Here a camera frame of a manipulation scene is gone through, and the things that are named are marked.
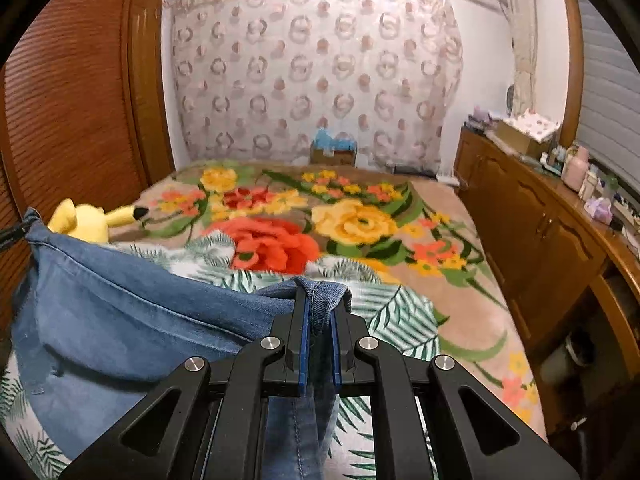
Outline wooden louvered wardrobe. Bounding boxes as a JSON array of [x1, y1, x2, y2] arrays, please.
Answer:
[[0, 0, 176, 341]]

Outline white gift box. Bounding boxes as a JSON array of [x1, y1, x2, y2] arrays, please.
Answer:
[[492, 114, 561, 158]]

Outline wooden sideboard cabinet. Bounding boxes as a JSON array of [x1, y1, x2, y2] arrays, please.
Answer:
[[452, 125, 640, 436]]

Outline blue denim pants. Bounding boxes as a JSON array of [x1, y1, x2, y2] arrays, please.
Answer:
[[10, 207, 351, 480]]

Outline palm leaf printed sheet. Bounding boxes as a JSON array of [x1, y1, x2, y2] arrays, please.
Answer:
[[0, 237, 446, 480]]

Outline yellow plush toy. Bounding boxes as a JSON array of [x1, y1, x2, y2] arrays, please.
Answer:
[[47, 198, 149, 245]]

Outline lace curtain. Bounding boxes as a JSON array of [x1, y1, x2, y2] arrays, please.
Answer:
[[510, 0, 538, 121]]

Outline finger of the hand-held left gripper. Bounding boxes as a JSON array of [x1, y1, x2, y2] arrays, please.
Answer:
[[0, 224, 31, 256]]

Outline floral blanket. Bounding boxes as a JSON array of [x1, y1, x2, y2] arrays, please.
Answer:
[[107, 159, 548, 443]]

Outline grey window shutter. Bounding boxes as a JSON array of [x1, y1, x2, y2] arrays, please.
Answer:
[[575, 0, 640, 196]]

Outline circle patterned curtain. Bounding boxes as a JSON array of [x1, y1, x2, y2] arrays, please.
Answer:
[[162, 0, 463, 173]]

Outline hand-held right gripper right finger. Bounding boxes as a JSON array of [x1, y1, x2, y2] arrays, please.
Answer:
[[330, 305, 581, 480]]

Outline cardboard box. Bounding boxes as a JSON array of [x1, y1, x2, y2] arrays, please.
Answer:
[[310, 128, 358, 167]]

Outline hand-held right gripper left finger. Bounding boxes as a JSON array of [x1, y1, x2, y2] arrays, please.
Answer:
[[59, 280, 313, 480]]

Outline pink bottle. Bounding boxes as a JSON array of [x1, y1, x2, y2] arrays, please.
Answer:
[[561, 146, 591, 192]]

